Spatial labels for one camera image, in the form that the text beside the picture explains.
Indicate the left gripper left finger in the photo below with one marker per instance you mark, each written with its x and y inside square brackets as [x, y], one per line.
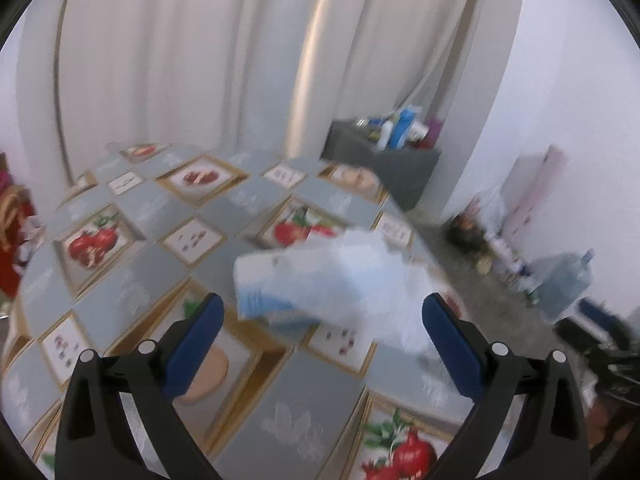
[94, 438]

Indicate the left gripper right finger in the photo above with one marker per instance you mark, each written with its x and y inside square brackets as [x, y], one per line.
[549, 440]

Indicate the white blue tissue pack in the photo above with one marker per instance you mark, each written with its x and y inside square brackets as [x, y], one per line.
[265, 291]

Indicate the large water jug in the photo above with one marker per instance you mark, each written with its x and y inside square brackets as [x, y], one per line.
[562, 279]

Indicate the pink floral roll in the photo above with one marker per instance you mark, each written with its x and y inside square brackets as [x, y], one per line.
[531, 180]

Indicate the fruit pattern tablecloth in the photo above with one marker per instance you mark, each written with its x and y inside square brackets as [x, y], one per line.
[139, 242]

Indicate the red paper gift bag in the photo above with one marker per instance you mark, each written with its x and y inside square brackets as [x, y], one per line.
[19, 224]

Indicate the white tissue paper pile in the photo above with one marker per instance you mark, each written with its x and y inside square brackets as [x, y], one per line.
[356, 281]

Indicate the dark grey side cabinet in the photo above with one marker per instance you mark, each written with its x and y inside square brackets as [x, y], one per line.
[404, 173]

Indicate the blue white lotion bottle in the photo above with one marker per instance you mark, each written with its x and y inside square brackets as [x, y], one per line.
[402, 122]

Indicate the white curtain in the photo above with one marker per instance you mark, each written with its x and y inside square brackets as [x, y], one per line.
[79, 75]

